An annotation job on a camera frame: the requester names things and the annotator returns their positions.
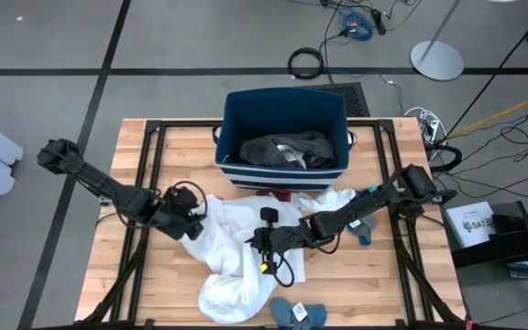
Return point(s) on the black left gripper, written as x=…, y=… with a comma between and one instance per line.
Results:
x=174, y=220

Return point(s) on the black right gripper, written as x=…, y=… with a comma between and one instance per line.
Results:
x=287, y=237

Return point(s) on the large white towel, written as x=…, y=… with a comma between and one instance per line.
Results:
x=232, y=266

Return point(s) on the dark grey trousers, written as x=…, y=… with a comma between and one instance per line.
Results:
x=310, y=149

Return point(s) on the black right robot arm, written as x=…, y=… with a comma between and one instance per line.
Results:
x=374, y=201

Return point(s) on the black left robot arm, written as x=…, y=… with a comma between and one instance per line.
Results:
x=108, y=188

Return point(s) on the dark red garment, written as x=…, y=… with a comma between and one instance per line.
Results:
x=275, y=194

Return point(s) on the small blue knit sock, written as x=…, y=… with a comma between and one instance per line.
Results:
x=281, y=311

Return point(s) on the small white cloth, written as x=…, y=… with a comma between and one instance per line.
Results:
x=328, y=199

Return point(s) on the large blue knit sock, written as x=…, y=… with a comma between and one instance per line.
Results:
x=315, y=315

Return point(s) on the grey blue sock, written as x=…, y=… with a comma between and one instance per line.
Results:
x=366, y=231

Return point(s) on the purple garment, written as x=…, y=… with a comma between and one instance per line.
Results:
x=361, y=193

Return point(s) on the navy white striped fabric basket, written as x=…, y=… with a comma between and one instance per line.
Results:
x=245, y=114

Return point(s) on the teal garment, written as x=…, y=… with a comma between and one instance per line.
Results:
x=372, y=189

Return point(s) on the black perforated floor mat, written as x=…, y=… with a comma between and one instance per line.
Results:
x=353, y=98

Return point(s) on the white power strip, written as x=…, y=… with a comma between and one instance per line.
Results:
x=431, y=126

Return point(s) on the white printed box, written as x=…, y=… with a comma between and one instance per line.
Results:
x=470, y=224

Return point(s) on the black power strip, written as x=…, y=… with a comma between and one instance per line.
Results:
x=378, y=20

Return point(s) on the grey round floor stand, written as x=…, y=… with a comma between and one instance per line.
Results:
x=438, y=59

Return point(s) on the black shelf cart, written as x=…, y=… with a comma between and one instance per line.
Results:
x=520, y=243

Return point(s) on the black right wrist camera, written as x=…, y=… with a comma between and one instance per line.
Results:
x=269, y=216

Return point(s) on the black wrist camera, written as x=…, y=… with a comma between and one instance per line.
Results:
x=183, y=194
x=269, y=216

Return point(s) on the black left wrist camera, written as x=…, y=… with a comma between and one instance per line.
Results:
x=183, y=194

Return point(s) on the black metal table frame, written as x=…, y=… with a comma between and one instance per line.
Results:
x=151, y=151

